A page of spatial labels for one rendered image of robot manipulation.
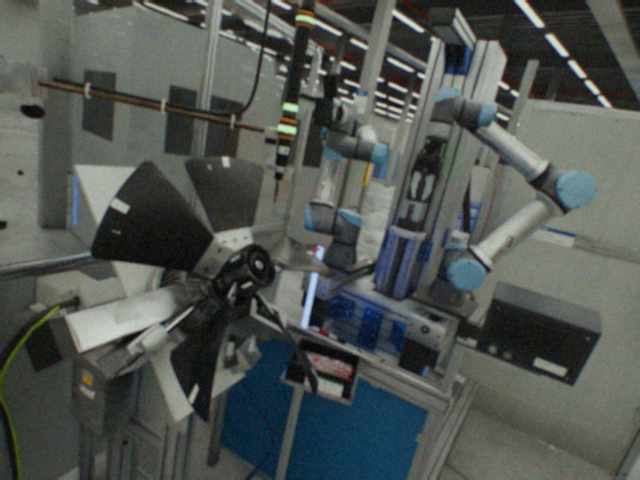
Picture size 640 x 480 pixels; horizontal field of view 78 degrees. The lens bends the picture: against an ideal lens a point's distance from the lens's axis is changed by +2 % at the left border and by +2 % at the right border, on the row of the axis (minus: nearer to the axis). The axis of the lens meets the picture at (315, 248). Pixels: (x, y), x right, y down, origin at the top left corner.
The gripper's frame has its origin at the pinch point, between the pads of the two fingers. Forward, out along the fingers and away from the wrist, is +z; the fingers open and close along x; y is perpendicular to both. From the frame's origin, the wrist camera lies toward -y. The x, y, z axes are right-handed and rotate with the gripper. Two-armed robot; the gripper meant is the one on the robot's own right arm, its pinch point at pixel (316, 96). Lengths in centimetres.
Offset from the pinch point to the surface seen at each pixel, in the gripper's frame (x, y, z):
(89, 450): 55, 136, 19
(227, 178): 16.0, 26.6, 15.0
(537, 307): -72, 43, -2
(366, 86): 143, -100, -649
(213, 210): 15.2, 35.0, 21.3
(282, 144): -0.3, 14.4, 18.5
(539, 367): -78, 60, -3
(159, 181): 15, 26, 43
